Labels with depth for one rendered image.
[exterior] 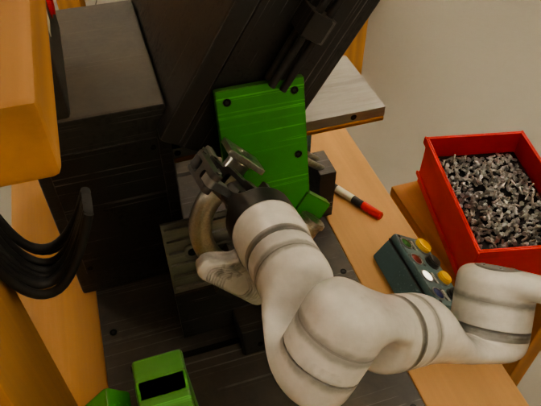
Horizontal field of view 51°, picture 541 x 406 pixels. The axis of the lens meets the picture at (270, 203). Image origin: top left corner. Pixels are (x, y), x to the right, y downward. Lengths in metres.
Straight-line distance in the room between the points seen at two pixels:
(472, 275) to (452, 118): 2.22
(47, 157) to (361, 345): 0.26
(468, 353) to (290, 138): 0.34
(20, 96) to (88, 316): 0.76
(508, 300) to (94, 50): 0.63
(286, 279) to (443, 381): 0.45
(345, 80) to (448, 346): 0.54
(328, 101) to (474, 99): 2.16
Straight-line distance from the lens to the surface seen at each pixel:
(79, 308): 1.00
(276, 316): 0.49
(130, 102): 0.75
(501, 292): 0.69
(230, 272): 0.58
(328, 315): 0.42
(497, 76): 3.27
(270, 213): 0.55
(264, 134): 0.73
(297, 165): 0.77
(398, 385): 0.88
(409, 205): 1.24
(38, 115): 0.24
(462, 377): 0.91
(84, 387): 0.92
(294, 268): 0.49
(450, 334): 0.56
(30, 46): 0.28
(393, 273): 0.96
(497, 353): 0.69
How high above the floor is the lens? 1.67
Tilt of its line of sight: 46 degrees down
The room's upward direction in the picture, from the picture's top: straight up
